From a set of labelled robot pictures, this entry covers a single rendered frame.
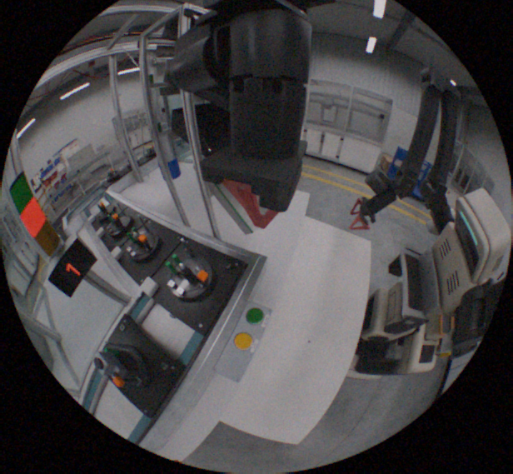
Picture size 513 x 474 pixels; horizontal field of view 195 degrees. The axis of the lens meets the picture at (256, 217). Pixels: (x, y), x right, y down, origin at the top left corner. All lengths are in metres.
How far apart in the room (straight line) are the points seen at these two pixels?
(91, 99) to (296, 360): 11.33
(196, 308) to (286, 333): 0.28
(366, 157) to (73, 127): 12.48
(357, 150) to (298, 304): 3.88
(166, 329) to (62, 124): 10.81
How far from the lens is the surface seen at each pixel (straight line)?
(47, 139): 11.09
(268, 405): 0.55
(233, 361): 0.41
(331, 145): 4.11
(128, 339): 0.53
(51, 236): 0.37
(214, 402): 0.56
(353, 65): 8.87
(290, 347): 0.52
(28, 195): 0.36
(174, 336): 0.51
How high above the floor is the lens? 1.37
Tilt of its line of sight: 44 degrees down
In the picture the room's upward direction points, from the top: straight up
